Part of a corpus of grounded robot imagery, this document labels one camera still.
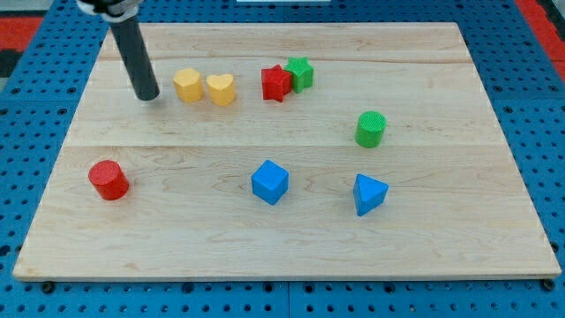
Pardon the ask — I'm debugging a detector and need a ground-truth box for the red star block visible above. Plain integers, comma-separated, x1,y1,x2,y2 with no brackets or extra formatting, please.
260,64,292,102

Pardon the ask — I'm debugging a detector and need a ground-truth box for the red cylinder block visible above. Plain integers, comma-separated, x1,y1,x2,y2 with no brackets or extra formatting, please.
88,160,130,201

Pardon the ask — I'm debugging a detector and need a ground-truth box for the blue cube block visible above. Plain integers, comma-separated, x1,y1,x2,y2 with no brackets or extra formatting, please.
251,160,290,205

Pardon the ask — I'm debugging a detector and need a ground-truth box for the green cylinder block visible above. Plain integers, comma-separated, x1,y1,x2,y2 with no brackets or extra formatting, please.
355,110,387,148

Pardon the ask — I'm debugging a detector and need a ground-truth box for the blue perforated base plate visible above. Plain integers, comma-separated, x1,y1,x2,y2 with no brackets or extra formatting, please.
1,1,564,317

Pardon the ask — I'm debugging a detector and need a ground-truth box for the yellow heart block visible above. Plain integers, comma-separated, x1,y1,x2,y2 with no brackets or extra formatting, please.
206,73,236,107

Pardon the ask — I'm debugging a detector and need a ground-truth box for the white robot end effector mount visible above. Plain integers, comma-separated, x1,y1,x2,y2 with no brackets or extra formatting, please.
76,0,143,23

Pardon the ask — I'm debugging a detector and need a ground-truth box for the blue triangle block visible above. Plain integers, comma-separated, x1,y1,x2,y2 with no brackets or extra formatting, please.
352,174,389,216

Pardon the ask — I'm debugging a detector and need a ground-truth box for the yellow hexagon block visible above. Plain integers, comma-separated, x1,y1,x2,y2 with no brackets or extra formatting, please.
173,68,204,102

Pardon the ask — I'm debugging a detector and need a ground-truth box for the green star block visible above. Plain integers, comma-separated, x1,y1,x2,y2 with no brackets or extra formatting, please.
284,57,313,94

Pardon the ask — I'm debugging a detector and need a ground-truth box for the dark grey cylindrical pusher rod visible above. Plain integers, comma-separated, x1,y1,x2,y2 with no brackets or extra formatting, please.
109,16,160,102

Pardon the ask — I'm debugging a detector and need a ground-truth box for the light wooden board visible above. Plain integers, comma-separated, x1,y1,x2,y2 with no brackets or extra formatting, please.
13,22,561,282

